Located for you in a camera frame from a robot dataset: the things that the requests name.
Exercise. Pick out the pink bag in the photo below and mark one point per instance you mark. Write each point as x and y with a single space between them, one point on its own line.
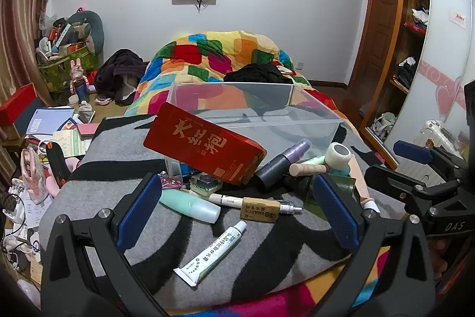
33 176

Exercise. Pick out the purple black spray bottle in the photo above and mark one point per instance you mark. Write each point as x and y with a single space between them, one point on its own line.
274 166

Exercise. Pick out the grey green neck cushion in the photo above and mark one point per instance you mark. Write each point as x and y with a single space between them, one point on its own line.
94 31

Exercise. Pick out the person's right hand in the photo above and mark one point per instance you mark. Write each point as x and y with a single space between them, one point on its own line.
439 257

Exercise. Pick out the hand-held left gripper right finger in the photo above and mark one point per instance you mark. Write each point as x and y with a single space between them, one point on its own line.
336 213

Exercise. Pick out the pink book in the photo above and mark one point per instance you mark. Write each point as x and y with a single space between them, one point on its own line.
87 129

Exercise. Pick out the red rectangular box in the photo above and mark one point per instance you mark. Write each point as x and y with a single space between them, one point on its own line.
200 142

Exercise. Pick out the grey black striped blanket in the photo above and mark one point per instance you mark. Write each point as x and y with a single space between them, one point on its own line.
111 153

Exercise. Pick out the white ointment tube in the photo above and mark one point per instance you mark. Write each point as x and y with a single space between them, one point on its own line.
211 254

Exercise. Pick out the short beige cosmetic tube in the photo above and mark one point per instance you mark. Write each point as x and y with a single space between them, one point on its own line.
304 168

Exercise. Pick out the white pen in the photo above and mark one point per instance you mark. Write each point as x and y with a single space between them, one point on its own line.
226 200

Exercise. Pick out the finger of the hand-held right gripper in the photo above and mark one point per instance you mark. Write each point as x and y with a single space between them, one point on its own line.
389 183
412 151

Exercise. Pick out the dark glass ink bottle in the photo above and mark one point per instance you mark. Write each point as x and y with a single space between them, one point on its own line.
204 183

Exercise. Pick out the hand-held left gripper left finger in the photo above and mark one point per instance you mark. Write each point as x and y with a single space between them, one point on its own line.
139 209

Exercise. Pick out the white tape roll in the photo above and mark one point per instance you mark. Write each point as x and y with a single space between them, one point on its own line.
336 159

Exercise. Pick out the green white booklet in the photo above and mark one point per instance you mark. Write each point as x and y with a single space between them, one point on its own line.
70 142

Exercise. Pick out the colourful patchwork quilt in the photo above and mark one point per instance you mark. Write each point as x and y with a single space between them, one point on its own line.
207 57

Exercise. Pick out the black garment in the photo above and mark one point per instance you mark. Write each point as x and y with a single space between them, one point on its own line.
259 72

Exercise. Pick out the white sliding door pink hearts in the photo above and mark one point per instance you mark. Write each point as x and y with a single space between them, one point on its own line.
445 53

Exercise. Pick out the wooden door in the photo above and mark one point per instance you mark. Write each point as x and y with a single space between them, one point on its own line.
378 27

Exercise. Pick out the striped curtain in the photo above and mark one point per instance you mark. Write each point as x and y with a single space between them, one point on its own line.
22 23

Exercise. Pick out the pink rabbit figure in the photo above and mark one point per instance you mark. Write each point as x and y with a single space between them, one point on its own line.
78 77

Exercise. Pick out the gold eraser block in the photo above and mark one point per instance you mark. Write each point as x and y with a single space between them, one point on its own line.
259 210

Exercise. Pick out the clear acrylic box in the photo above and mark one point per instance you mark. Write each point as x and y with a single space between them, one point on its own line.
259 105

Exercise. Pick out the blue notebook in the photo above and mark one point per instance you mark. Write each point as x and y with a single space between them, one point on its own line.
48 120

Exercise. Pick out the dark purple clothing pile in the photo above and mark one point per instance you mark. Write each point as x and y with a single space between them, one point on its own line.
118 72

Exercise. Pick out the white ribbed suitcase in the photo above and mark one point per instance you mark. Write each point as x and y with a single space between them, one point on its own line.
434 135

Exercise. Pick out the wooden wardrobe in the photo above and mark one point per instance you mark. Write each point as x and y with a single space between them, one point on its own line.
400 23

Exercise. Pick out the mint green bottle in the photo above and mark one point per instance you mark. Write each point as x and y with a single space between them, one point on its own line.
189 205

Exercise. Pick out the large red storage box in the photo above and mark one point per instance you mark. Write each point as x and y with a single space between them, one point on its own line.
16 103

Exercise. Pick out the long beige cosmetic tube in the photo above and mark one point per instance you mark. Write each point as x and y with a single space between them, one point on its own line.
358 179

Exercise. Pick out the green storage bag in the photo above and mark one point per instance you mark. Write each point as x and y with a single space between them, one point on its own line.
59 72

